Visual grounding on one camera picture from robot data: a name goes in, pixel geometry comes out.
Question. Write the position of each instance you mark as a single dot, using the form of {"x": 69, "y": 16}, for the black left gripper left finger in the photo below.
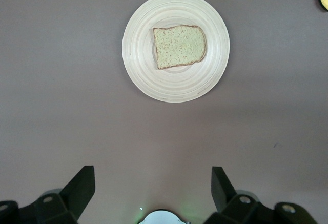
{"x": 66, "y": 203}

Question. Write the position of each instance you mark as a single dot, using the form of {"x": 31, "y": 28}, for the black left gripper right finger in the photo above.
{"x": 230, "y": 208}

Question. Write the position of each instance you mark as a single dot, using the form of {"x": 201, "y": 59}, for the round light wooden plate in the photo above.
{"x": 179, "y": 85}

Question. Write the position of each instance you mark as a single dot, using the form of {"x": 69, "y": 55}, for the slice of toast bread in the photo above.
{"x": 179, "y": 47}

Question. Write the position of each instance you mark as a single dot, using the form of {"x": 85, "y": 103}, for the brown table cover mat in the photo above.
{"x": 51, "y": 80}

